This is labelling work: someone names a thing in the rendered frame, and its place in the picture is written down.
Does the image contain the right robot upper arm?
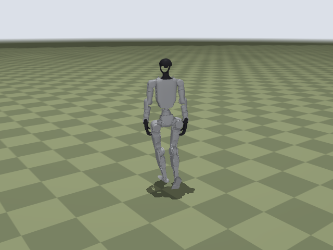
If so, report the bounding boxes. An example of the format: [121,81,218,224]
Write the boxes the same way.
[176,79,185,104]

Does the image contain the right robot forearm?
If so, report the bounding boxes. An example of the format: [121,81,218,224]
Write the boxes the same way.
[181,98,189,121]

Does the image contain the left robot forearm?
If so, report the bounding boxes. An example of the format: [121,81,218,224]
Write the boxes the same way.
[143,99,151,122]

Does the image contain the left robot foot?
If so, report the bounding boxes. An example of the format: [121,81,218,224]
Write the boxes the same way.
[158,175,169,183]

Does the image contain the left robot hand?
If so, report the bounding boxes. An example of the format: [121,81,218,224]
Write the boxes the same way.
[143,119,152,136]

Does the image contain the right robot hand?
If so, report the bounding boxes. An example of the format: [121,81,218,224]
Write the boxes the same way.
[179,118,188,136]

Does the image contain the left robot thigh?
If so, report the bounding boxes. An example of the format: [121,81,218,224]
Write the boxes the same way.
[150,119,165,156]

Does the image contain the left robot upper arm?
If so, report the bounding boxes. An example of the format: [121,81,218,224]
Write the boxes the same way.
[146,79,157,105]

